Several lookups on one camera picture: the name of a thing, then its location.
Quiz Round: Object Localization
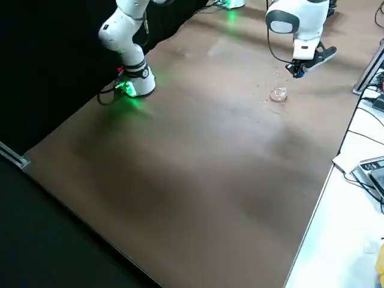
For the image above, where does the glass pipette with blue bulb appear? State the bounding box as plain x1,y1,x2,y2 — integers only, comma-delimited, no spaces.
278,66,306,98

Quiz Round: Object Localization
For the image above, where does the clear glass beaker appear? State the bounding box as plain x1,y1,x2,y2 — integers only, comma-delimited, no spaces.
269,69,290,103

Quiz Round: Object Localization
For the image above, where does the grey device with buttons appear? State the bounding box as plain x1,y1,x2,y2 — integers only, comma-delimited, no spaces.
350,155,384,211

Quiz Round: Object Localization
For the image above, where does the yellow plastic container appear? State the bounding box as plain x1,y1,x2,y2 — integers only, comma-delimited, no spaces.
374,241,384,288

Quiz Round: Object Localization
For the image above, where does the aluminium frame post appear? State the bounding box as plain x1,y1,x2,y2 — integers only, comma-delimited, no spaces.
352,38,384,95
0,140,31,170

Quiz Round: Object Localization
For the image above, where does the thin black desk cable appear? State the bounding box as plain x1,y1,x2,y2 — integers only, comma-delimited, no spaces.
337,85,384,155

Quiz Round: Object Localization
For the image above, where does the black base cable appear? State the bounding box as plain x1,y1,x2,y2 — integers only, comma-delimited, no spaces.
97,67,124,106
191,0,229,14

